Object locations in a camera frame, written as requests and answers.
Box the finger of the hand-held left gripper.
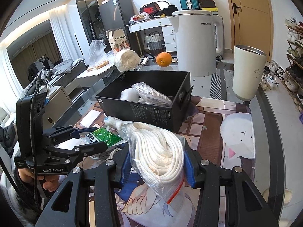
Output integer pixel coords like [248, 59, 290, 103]
[45, 142, 108, 168]
[43, 125, 100, 145]

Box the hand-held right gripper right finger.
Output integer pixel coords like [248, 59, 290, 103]
[183, 142, 280, 227]

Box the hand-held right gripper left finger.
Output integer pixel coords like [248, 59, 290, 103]
[39, 144, 133, 227]

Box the green and white packet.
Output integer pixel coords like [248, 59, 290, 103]
[80, 127, 123, 148]

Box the bag of white rope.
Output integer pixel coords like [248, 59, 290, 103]
[117, 121, 187, 205]

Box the black cardboard box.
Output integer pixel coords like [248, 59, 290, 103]
[95, 70, 194, 133]

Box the clear bag of white cords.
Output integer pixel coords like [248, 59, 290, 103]
[131, 82, 173, 106]

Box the person's left forearm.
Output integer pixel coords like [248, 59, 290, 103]
[0, 168, 48, 227]

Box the person's left hand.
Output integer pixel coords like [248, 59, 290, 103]
[18, 168, 62, 192]

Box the black puffy jacket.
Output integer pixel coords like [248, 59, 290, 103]
[0, 120, 22, 161]

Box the beige cabinet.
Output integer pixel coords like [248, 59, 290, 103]
[46, 85, 73, 126]

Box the printed table mat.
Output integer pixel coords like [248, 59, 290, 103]
[78, 95, 257, 227]

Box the clear plastic bag of snacks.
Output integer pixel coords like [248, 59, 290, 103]
[86, 39, 110, 72]

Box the bagged white yarn ball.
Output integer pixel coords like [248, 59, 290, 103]
[114, 49, 141, 72]

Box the white curtain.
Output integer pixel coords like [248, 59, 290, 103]
[48, 5, 82, 64]

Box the printed fruit carton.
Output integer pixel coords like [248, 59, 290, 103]
[105, 28, 131, 54]

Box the orange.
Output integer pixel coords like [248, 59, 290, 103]
[156, 51, 172, 67]

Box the cream tumbler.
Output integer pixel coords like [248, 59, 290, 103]
[232, 44, 267, 101]

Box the white wicker basket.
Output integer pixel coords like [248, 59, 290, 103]
[144, 31, 164, 51]

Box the dark glass wardrobe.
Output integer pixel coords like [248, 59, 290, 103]
[75, 0, 112, 59]

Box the white sneaker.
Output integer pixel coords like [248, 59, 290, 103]
[284, 78, 299, 93]
[260, 72, 278, 90]

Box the grey fridge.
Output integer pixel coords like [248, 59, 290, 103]
[98, 0, 130, 50]

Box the white electric kettle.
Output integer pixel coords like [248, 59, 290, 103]
[172, 9, 224, 77]

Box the bag of food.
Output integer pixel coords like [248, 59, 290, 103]
[130, 13, 150, 23]

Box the white dresser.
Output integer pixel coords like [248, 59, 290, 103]
[126, 16, 177, 52]

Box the red shoe box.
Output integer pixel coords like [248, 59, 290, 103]
[139, 2, 161, 15]

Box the black bag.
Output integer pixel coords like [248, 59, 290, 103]
[162, 5, 178, 17]

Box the wooden shoe rack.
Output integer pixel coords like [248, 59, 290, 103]
[284, 16, 303, 111]

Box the white rounded mirror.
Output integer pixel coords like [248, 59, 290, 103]
[140, 0, 172, 9]

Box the black flat box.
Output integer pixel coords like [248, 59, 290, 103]
[198, 0, 216, 9]

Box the wooden door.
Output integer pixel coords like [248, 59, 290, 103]
[224, 0, 273, 50]

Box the white charging cable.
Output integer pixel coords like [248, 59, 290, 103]
[91, 148, 122, 160]

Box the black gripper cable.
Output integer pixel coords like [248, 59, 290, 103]
[31, 80, 51, 211]

